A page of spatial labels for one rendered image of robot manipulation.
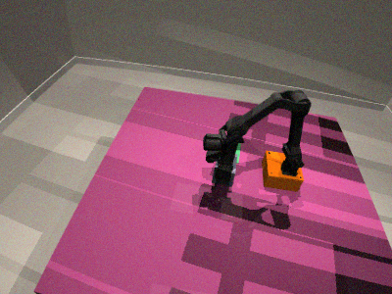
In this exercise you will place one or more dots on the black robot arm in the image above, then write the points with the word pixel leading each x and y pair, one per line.
pixel 298 104

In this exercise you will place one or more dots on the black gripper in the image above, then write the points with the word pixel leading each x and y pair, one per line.
pixel 224 173

